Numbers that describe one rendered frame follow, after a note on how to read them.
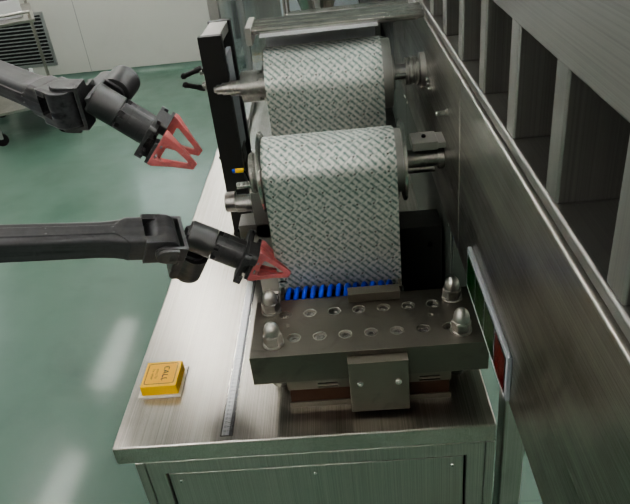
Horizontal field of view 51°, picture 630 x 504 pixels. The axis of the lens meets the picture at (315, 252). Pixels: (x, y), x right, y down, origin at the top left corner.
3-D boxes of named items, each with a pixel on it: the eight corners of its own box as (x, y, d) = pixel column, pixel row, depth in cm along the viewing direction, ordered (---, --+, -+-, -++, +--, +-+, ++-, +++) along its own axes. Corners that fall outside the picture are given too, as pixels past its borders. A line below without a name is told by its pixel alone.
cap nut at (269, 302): (262, 305, 122) (258, 285, 120) (281, 304, 122) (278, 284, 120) (260, 317, 119) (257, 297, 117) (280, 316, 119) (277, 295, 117)
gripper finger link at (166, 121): (187, 178, 118) (140, 150, 115) (194, 161, 124) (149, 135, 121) (205, 149, 115) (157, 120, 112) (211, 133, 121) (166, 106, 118)
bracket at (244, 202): (256, 308, 144) (233, 183, 128) (285, 306, 144) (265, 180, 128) (254, 322, 140) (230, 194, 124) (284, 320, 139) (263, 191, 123)
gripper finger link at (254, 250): (281, 300, 122) (235, 283, 120) (283, 279, 128) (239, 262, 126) (296, 273, 119) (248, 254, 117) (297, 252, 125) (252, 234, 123)
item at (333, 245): (280, 294, 128) (267, 211, 118) (401, 285, 126) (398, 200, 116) (280, 296, 127) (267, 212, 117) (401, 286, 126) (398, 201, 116)
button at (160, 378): (150, 371, 129) (147, 362, 128) (185, 369, 129) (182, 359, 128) (142, 396, 123) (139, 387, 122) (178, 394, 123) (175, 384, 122)
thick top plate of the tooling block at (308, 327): (261, 327, 126) (256, 302, 123) (470, 311, 124) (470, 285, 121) (254, 385, 113) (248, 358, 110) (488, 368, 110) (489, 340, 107)
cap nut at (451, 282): (440, 291, 120) (439, 271, 118) (460, 290, 120) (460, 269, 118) (443, 303, 117) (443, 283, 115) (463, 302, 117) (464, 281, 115)
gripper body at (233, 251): (241, 286, 120) (203, 272, 119) (246, 257, 129) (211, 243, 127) (254, 259, 117) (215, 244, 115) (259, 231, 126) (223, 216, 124)
